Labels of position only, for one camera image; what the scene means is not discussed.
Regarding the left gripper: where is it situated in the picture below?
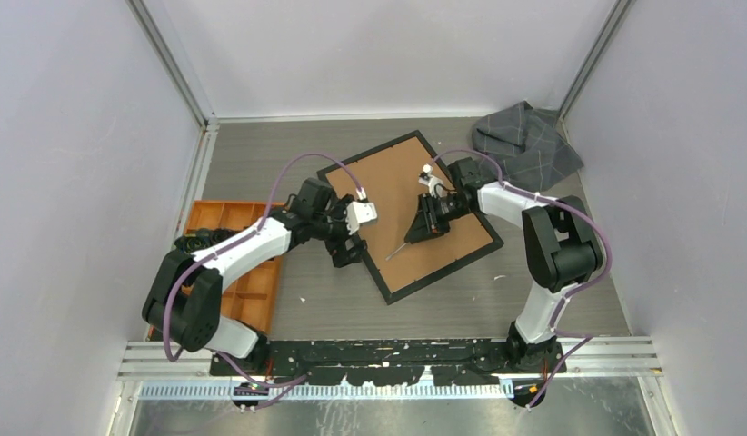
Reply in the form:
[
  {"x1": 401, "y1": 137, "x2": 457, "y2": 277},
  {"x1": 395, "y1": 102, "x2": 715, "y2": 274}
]
[{"x1": 311, "y1": 195, "x2": 366, "y2": 267}]

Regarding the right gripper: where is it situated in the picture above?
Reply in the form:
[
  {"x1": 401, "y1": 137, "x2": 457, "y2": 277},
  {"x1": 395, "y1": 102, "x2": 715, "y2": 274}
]
[{"x1": 407, "y1": 192, "x2": 473, "y2": 244}]

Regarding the yellow handled screwdriver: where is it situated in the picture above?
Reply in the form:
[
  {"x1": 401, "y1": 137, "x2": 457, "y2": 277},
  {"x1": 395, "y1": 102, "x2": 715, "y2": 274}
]
[{"x1": 385, "y1": 242, "x2": 409, "y2": 262}]

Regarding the black picture frame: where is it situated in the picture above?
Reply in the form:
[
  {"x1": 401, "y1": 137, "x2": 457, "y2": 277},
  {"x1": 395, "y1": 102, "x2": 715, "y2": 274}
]
[{"x1": 317, "y1": 130, "x2": 503, "y2": 304}]

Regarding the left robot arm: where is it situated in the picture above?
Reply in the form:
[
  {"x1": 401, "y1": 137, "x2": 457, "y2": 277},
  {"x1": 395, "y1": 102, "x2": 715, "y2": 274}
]
[{"x1": 141, "y1": 178, "x2": 378, "y2": 376}]

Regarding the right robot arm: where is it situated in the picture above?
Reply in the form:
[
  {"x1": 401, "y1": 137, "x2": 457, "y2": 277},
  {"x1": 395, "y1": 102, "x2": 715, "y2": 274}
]
[{"x1": 403, "y1": 158, "x2": 608, "y2": 373}]

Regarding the orange wooden divided tray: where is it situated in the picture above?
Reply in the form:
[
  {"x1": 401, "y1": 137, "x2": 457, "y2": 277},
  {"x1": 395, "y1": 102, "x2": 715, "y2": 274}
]
[{"x1": 179, "y1": 200, "x2": 283, "y2": 333}]

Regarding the grey checked cloth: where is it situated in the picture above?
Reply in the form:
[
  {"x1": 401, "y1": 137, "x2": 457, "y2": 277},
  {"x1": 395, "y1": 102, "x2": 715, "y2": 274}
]
[{"x1": 470, "y1": 101, "x2": 583, "y2": 192}]

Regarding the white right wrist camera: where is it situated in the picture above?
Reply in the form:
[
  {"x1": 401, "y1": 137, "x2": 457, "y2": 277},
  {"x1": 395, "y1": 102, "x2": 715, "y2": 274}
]
[{"x1": 418, "y1": 164, "x2": 449, "y2": 198}]

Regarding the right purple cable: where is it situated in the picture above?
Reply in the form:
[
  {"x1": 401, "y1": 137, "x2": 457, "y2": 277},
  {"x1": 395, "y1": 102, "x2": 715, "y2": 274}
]
[{"x1": 423, "y1": 148, "x2": 613, "y2": 411}]

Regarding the purple cable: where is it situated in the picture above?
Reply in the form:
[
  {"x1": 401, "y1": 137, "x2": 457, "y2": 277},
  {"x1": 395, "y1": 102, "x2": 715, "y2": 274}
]
[
  {"x1": 161, "y1": 152, "x2": 370, "y2": 412},
  {"x1": 423, "y1": 148, "x2": 613, "y2": 411}
]

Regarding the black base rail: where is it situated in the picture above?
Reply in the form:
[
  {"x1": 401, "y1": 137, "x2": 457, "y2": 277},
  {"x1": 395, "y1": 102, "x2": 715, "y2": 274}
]
[{"x1": 210, "y1": 338, "x2": 563, "y2": 387}]

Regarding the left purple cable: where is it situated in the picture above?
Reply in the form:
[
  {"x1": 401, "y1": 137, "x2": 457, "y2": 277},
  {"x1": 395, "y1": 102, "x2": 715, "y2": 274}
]
[{"x1": 161, "y1": 152, "x2": 370, "y2": 412}]

